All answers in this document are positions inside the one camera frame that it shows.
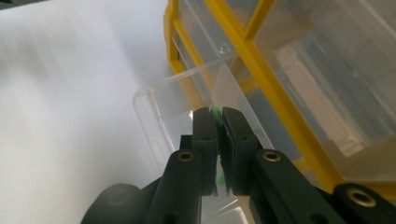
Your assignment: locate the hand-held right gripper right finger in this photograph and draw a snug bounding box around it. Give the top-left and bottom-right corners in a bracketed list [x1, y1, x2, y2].
[219, 106, 263, 197]

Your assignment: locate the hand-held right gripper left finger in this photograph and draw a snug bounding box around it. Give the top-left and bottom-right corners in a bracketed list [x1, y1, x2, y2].
[179, 106, 219, 197]

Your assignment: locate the small green plastic piece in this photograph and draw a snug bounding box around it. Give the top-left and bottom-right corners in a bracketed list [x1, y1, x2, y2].
[209, 105, 227, 188]

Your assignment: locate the small clear plastic drawer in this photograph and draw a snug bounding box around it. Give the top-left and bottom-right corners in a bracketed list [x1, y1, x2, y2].
[133, 55, 275, 224]
[172, 0, 236, 76]

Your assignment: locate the yellow black drawer cabinet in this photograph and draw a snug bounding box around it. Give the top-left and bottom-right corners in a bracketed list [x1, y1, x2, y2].
[163, 0, 396, 203]

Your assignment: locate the large clear plastic drawer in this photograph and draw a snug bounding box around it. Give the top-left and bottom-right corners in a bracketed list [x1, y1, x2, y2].
[253, 0, 396, 183]

